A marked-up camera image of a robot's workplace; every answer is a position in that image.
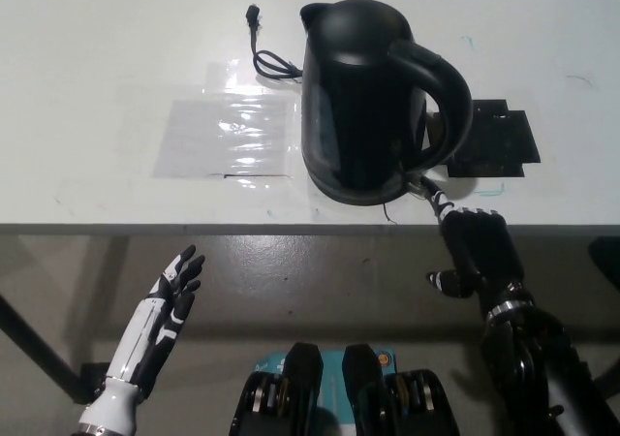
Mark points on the black robot body block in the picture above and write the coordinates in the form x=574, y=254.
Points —
x=300, y=383
x=363, y=383

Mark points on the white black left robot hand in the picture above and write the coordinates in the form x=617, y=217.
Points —
x=145, y=334

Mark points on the transparent kettle switch lever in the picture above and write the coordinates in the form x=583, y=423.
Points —
x=412, y=185

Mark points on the black table leg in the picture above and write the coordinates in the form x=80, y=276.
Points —
x=39, y=351

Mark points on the black flat plate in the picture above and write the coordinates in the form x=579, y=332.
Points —
x=494, y=138

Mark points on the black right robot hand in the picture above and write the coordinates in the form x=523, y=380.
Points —
x=484, y=252

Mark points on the black electric kettle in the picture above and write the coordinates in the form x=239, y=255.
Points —
x=358, y=116

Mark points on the black object at edge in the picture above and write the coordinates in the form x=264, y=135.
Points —
x=605, y=259

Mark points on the clear plastic sheet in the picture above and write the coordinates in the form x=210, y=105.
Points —
x=218, y=138

